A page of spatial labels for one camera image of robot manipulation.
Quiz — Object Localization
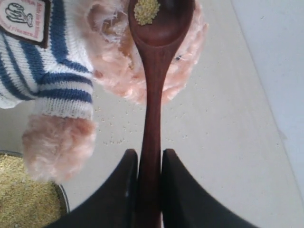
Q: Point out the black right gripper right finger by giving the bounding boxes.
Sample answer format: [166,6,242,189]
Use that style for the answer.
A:
[161,149,254,228]

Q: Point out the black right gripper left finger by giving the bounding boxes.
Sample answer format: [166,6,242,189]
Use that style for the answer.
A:
[48,149,138,228]

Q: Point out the yellow millet grains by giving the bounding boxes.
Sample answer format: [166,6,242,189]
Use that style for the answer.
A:
[0,153,66,228]

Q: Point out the tan teddy bear striped sweater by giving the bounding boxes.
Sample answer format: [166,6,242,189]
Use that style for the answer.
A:
[0,0,209,183]

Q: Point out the dark red wooden spoon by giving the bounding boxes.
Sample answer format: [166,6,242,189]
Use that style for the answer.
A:
[128,0,195,228]

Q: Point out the steel bowl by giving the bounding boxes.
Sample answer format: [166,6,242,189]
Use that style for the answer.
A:
[0,149,71,228]

